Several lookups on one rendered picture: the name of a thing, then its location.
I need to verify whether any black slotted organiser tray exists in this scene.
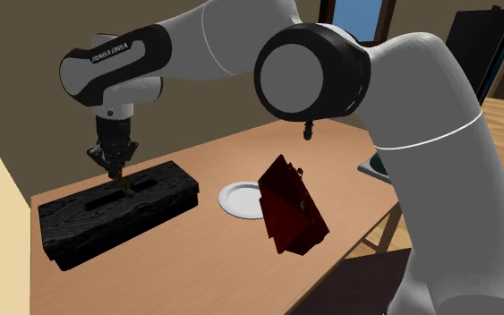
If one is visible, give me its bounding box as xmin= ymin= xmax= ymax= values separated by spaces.
xmin=37 ymin=159 xmax=201 ymax=272

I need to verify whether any window with brown frame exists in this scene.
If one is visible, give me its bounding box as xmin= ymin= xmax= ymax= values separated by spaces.
xmin=318 ymin=0 xmax=397 ymax=47

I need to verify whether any dark red handbag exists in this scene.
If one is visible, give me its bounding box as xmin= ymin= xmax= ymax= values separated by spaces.
xmin=257 ymin=153 xmax=331 ymax=257

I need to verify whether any white plate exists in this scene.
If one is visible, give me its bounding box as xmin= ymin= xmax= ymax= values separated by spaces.
xmin=217 ymin=181 xmax=267 ymax=220

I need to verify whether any wooden table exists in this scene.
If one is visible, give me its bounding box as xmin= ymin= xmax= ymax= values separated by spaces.
xmin=30 ymin=116 xmax=403 ymax=315

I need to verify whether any black cabinet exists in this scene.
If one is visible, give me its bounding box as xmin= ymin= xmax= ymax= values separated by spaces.
xmin=444 ymin=4 xmax=504 ymax=106

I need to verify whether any grey tray with green inside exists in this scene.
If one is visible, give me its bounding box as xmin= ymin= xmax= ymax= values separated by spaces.
xmin=356 ymin=149 xmax=391 ymax=185

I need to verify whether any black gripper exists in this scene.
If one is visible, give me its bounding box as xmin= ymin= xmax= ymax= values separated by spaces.
xmin=86 ymin=115 xmax=140 ymax=181

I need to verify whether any small olive brown object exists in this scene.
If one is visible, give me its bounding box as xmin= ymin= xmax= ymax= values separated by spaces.
xmin=116 ymin=175 xmax=137 ymax=199

